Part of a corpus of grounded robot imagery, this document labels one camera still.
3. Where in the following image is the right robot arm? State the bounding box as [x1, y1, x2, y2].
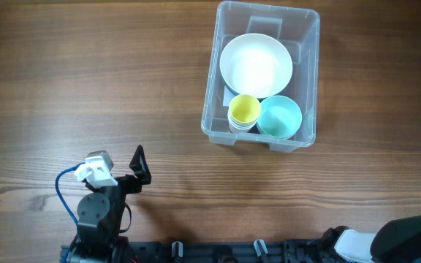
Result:
[316, 216, 421, 263]

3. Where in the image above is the white paper label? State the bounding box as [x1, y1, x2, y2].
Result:
[222, 86, 236, 107]

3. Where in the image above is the dark blue large bowl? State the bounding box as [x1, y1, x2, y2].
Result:
[222, 86, 270, 107]

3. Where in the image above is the yellow cup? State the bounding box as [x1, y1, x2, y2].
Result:
[228, 94, 261, 126]

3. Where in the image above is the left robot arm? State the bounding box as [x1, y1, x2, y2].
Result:
[62, 145, 151, 262]

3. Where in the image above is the clear plastic storage bin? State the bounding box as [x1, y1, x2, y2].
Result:
[201, 1, 321, 153]

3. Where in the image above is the cream large bowl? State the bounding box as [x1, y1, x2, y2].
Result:
[219, 33, 294, 99]

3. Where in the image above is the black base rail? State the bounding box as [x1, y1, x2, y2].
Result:
[59, 239, 343, 263]

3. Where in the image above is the grey cup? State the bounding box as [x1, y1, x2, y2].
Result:
[227, 113, 256, 134]

